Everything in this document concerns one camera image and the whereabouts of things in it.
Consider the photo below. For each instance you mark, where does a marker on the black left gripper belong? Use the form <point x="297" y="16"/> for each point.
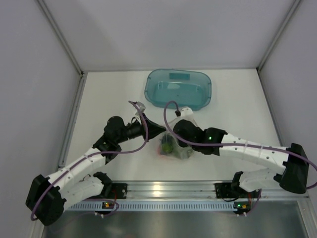
<point x="154" y="130"/>

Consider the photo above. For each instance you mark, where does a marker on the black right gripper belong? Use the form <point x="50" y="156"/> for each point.
<point x="183" y="143"/>

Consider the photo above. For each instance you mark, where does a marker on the clear zip top bag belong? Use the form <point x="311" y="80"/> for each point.
<point x="179" y="152"/>

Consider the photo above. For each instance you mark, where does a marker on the fake green melon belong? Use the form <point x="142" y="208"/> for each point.
<point x="167" y="148"/>

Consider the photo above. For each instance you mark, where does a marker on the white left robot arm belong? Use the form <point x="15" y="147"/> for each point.
<point x="50" y="196"/>

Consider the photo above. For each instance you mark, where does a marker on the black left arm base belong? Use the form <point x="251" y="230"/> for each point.
<point x="116" y="191"/>

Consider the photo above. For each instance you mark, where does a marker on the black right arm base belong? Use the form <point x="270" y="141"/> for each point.
<point x="230" y="191"/>

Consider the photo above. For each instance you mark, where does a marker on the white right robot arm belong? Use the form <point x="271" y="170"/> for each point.
<point x="286" y="167"/>

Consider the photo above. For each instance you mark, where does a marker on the teal plastic bin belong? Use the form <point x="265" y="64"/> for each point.
<point x="187" y="88"/>

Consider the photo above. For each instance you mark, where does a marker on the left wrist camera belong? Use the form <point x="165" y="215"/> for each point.
<point x="140" y="108"/>

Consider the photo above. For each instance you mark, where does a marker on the aluminium front rail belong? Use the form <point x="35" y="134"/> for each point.
<point x="169" y="190"/>

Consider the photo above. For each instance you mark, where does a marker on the slotted white cable duct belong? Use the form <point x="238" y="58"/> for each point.
<point x="158" y="206"/>

